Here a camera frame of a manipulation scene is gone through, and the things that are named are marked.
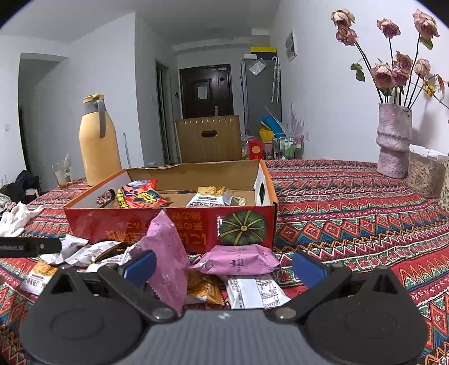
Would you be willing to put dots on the clear nut container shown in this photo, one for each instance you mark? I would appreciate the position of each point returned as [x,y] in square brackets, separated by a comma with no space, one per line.
[424,175]

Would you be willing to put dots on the red cardboard box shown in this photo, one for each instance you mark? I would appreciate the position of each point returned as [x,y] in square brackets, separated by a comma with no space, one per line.
[207,228]

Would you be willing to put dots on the orange cracker packet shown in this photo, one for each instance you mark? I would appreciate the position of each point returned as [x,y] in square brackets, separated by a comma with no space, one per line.
[210,196]
[38,277]
[201,286]

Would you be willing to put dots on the white cloth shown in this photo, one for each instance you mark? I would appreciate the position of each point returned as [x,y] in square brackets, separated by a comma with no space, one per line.
[15,219]

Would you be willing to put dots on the yellow thermos jug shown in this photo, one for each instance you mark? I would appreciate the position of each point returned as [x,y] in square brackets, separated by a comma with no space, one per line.
[98,151]

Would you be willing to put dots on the dried yellow flower branch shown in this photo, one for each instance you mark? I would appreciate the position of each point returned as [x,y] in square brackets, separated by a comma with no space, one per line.
[429,89]

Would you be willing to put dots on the dried pink roses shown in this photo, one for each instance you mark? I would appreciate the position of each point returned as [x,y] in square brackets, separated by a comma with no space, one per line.
[382,75]

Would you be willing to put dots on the dried lavender bunch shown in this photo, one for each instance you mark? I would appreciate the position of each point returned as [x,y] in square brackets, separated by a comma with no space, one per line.
[296,121]

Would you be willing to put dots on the red and blue chip bag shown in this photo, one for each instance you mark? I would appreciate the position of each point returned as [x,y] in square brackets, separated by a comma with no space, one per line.
[142,194]

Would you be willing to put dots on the plastic pouch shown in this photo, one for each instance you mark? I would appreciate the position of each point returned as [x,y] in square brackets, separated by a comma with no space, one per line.
[256,67]

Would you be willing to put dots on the blue dustpan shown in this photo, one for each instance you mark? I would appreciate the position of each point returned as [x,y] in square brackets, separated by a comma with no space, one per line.
[273,124]

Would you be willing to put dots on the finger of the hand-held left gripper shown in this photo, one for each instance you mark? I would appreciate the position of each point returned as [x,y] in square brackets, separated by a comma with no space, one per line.
[35,245]

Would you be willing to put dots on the grey refrigerator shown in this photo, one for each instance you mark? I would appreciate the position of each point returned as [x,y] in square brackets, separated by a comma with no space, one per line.
[258,101]

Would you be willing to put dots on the floral white vase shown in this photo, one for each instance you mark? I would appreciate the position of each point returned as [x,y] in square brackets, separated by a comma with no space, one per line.
[445,193]

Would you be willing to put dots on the yellow and black box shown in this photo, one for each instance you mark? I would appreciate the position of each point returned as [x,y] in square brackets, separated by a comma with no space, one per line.
[263,51]

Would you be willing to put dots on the dark door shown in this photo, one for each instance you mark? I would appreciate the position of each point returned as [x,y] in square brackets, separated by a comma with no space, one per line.
[210,105]

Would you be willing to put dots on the hanging umbrella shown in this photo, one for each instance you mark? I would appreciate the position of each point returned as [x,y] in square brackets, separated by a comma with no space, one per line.
[276,80]

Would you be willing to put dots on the yellow bag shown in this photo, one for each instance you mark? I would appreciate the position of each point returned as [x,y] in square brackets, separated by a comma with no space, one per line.
[266,136]

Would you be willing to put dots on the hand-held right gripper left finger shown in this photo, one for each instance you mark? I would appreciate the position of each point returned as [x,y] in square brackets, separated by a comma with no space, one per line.
[140,265]

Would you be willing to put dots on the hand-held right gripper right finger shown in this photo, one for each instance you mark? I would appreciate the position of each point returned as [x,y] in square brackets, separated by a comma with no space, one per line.
[308,268]

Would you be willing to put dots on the pink textured vase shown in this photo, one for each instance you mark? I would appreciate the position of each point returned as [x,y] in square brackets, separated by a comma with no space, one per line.
[393,140]

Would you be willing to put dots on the black bag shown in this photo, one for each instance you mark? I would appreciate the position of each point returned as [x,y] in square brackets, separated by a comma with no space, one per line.
[24,182]

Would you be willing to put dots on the pink snack packet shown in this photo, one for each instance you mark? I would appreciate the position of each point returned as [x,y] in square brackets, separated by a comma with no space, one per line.
[165,252]
[235,261]

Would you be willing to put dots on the glass cup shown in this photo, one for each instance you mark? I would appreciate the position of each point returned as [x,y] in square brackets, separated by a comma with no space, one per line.
[63,175]

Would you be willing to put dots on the red tin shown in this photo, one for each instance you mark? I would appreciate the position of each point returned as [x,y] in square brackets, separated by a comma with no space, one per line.
[256,149]

